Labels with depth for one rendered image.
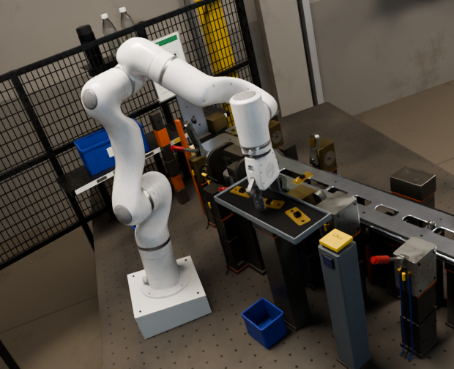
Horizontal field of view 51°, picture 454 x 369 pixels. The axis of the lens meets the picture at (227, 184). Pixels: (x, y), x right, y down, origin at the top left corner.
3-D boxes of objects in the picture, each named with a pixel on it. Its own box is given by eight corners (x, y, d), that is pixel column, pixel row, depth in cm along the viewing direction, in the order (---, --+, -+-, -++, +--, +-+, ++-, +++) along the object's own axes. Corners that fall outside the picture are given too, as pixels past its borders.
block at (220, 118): (241, 176, 253) (225, 114, 236) (229, 182, 250) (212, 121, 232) (232, 172, 259) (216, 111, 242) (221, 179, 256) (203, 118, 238)
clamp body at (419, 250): (439, 341, 140) (437, 245, 122) (415, 367, 135) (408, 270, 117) (417, 329, 146) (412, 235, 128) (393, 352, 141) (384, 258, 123)
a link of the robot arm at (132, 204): (168, 208, 165) (140, 234, 153) (140, 203, 170) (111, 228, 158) (135, 66, 141) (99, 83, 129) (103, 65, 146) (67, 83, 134)
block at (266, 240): (313, 317, 159) (290, 207, 137) (296, 331, 155) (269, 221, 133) (292, 303, 166) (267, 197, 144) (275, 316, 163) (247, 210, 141)
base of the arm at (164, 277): (140, 304, 169) (127, 263, 160) (139, 271, 186) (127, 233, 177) (192, 291, 171) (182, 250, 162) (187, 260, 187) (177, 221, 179)
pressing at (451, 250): (518, 231, 130) (518, 227, 129) (471, 277, 120) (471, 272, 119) (224, 132, 235) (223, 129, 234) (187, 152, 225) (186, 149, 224)
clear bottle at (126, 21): (143, 46, 241) (130, 5, 231) (132, 50, 238) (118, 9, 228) (138, 45, 246) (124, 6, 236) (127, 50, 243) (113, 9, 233)
